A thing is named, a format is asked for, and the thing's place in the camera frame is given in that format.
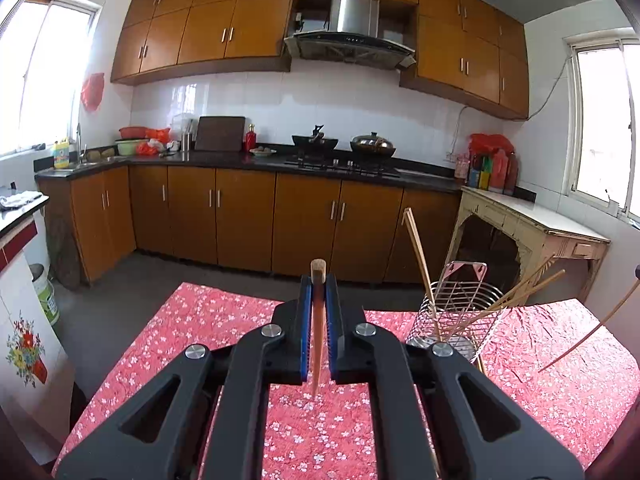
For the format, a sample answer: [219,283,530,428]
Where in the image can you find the wooden chopstick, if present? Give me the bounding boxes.
[402,207,442,341]
[446,256,566,336]
[539,278,639,373]
[310,259,326,396]

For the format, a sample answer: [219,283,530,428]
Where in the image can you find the red plastic bag on table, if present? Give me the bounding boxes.
[469,133,515,155]

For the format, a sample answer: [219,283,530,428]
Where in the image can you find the wire metal utensil holder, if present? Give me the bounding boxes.
[406,261,502,363]

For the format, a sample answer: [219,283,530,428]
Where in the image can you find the right window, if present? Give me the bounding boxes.
[568,27,639,223]

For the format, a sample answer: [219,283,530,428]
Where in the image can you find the gas stove top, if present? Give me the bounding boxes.
[284,157,401,178]

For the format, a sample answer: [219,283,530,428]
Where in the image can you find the red bag on wall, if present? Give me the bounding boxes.
[80,73,105,113]

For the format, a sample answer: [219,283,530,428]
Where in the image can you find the red basin on counter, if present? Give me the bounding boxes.
[119,126,146,140]

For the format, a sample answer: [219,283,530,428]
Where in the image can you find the red bottle on counter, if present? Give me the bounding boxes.
[244,124,257,153]

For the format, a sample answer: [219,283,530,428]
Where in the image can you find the cream wooden side table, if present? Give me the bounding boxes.
[446,186,610,302]

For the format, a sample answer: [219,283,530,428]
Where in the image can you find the window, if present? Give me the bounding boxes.
[1,0,101,157]
[568,27,639,223]

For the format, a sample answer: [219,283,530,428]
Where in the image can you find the dark wooden cutting board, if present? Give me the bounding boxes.
[194,116,245,153]

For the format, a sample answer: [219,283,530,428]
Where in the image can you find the upper wooden wall cabinets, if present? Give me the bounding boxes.
[111,0,529,120]

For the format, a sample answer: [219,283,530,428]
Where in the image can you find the steel range hood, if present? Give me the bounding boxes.
[284,0,416,72]

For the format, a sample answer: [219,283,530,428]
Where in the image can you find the green white bucket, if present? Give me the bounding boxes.
[29,263,60,325]

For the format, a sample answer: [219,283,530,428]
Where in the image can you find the left window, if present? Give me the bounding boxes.
[1,0,101,157]

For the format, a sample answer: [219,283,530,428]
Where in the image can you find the yellow detergent bottle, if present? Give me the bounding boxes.
[53,139,70,169]

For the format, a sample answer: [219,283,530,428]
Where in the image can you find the green bowl on counter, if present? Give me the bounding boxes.
[115,139,146,157]

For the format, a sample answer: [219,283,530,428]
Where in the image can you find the lower wooden kitchen cabinets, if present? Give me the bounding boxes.
[36,164,460,284]

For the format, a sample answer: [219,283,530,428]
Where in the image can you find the lidded dark cooking pot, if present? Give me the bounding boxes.
[349,132,396,162]

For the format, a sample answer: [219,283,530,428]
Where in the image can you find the bottles on side table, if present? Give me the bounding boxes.
[454,148,518,196]

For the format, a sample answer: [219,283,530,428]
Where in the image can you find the black wok on stove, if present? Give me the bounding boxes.
[292,125,338,157]

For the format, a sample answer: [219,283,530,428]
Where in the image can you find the white floral appliance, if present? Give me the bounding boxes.
[1,195,75,465]

